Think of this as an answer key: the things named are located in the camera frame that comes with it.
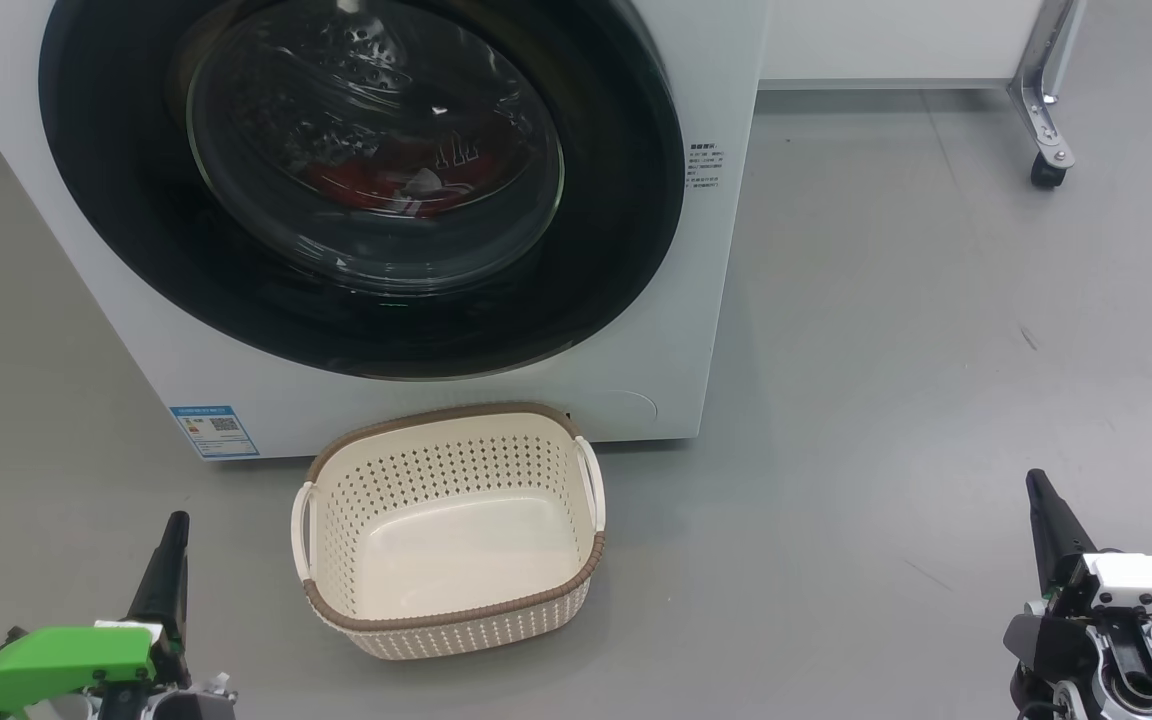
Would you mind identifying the white cabinet panel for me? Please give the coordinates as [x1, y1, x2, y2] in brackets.
[758, 0, 1049, 92]

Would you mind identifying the red and white jersey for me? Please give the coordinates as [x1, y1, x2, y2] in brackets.
[300, 128, 499, 218]

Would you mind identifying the blue energy label sticker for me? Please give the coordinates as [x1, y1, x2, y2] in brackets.
[169, 404, 262, 462]

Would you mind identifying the silver metal frame leg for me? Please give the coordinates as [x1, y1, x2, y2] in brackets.
[1006, 0, 1087, 169]

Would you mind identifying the black round glass washer door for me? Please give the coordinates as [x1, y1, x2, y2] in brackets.
[38, 0, 688, 382]

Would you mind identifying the stainless steel washing machine drum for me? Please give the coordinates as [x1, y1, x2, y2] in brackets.
[186, 0, 565, 294]

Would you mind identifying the white front-load washing machine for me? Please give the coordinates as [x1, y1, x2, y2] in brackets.
[0, 0, 769, 463]

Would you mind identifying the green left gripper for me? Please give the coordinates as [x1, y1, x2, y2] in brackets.
[0, 511, 239, 720]

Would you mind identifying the cream perforated laundry basket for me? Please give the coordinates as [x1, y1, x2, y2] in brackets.
[290, 402, 608, 662]

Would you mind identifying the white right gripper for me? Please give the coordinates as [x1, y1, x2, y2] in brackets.
[1002, 467, 1152, 720]

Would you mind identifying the printed text notice sticker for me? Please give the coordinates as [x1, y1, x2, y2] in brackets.
[685, 139, 728, 192]

